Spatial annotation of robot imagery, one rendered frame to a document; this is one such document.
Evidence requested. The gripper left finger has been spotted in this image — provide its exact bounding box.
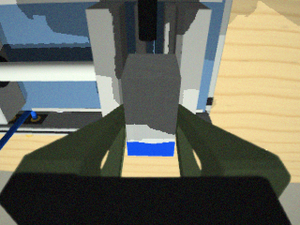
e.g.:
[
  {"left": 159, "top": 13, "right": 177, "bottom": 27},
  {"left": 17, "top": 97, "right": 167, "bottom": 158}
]
[{"left": 13, "top": 104, "right": 127, "bottom": 176}]

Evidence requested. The grey block with blue end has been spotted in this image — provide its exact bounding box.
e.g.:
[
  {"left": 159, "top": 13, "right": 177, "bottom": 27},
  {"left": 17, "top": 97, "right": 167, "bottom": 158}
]
[{"left": 121, "top": 53, "right": 181, "bottom": 157}]

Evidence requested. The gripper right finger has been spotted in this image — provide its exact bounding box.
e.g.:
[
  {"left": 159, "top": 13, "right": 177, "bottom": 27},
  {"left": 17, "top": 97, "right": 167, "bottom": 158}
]
[{"left": 175, "top": 104, "right": 291, "bottom": 197}]

